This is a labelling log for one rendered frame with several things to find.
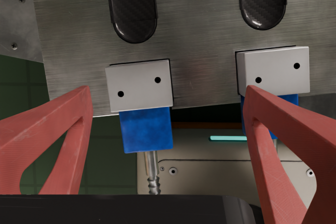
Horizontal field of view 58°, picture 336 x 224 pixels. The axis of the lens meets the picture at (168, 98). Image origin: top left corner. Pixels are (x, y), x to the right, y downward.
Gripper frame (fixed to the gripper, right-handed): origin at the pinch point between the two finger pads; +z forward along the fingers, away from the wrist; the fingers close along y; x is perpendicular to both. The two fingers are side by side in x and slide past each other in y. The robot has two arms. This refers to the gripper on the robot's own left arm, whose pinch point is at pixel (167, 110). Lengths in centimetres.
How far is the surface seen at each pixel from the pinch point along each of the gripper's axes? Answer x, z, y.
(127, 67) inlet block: 4.2, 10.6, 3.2
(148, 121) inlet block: 8.9, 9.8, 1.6
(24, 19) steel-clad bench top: 3.9, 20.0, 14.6
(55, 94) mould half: 7.7, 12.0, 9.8
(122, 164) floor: 82, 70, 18
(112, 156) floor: 79, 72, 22
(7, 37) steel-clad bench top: 5.5, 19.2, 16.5
